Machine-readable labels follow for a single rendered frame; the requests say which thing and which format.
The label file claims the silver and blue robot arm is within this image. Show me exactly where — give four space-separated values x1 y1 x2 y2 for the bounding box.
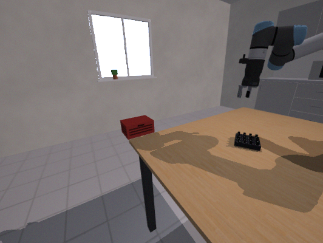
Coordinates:
250 21 323 70

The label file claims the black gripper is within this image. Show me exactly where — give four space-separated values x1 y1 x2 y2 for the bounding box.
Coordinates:
237 49 267 98

